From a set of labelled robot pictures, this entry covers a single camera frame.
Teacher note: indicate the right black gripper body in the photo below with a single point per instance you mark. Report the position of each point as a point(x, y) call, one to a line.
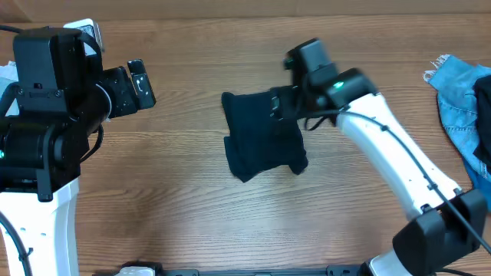
point(277, 103)

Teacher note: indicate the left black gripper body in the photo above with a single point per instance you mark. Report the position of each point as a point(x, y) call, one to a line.
point(140, 85)

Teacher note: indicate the dark navy t-shirt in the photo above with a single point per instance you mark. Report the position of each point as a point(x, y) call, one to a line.
point(258, 140)

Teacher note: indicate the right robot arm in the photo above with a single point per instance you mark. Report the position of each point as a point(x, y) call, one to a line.
point(444, 222)

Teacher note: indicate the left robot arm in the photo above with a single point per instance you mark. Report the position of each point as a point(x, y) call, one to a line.
point(52, 120)

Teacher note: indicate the folded light blue jeans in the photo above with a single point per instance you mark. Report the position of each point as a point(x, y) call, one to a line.
point(9, 75)

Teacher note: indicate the crumpled blue denim garment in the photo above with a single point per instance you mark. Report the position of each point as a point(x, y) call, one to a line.
point(457, 101)

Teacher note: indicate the dark garment on denim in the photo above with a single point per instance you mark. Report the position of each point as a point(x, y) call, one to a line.
point(482, 91)

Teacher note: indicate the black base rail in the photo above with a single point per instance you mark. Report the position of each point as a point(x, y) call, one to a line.
point(154, 268)

